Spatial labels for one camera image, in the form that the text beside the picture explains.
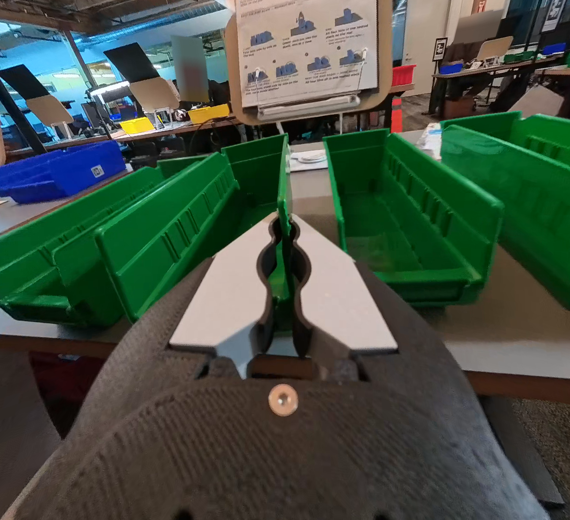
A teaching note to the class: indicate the white door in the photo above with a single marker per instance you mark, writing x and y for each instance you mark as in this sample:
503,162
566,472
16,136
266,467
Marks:
423,7

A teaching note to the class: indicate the grey desk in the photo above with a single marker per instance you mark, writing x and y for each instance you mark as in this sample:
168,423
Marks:
512,328

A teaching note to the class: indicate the red plastic bin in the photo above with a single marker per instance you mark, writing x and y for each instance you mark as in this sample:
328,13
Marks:
403,75

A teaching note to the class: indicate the beige document holder stand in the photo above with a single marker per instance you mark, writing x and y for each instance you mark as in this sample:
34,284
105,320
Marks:
385,61
494,48

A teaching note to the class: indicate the black white marker sign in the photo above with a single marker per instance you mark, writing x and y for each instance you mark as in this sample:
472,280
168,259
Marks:
440,48
556,10

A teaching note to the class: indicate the wide green plastic bin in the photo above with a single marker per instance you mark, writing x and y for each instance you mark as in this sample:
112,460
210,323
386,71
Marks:
519,56

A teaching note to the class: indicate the orange traffic cone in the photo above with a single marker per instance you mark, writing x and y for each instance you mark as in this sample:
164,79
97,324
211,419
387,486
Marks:
397,117

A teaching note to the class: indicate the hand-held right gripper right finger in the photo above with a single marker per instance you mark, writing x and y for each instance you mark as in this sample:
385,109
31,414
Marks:
343,301

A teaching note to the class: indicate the blue plastic bin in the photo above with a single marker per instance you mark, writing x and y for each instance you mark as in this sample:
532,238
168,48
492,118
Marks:
450,68
553,49
80,172

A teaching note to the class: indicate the wide yellow plastic bin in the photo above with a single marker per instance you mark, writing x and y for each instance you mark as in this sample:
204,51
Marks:
137,126
209,113

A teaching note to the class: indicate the grey flat board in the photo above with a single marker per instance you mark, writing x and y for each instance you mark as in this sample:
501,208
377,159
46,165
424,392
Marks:
536,103

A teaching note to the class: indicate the white blue printed leaflet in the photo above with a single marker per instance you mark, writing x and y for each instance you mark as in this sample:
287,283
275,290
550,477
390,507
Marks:
431,141

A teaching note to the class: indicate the beige stand with black sheet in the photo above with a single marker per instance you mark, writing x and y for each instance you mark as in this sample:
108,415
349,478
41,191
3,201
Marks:
49,112
153,94

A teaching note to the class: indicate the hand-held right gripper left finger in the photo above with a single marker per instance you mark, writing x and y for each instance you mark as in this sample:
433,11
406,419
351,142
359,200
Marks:
222,301

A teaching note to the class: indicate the brown bag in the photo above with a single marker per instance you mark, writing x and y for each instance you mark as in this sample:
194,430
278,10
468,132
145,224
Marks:
456,108

